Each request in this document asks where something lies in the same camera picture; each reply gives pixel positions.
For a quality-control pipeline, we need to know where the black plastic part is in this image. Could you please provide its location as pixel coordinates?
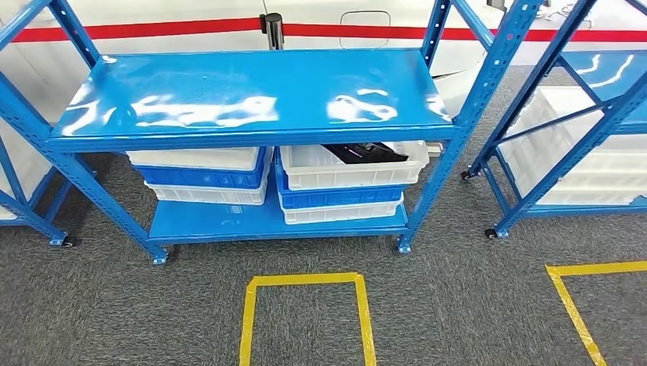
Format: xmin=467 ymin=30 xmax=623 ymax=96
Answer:
xmin=323 ymin=142 xmax=410 ymax=165

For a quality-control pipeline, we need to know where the red barrier belt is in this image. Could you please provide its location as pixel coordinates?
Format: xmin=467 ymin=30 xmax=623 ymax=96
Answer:
xmin=282 ymin=24 xmax=647 ymax=43
xmin=12 ymin=18 xmax=264 ymax=44

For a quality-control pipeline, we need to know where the white car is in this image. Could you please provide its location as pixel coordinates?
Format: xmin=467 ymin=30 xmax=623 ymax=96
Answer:
xmin=0 ymin=0 xmax=647 ymax=117

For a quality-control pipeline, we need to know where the large white plastic crate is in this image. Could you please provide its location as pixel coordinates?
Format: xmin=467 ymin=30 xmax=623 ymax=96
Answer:
xmin=497 ymin=85 xmax=647 ymax=207

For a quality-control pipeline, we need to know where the chrome base stool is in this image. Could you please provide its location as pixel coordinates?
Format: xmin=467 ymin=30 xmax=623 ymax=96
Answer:
xmin=536 ymin=2 xmax=594 ymax=27

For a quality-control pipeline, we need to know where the black barrier post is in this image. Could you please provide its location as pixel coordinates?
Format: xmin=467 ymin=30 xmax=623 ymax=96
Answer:
xmin=259 ymin=12 xmax=285 ymax=50

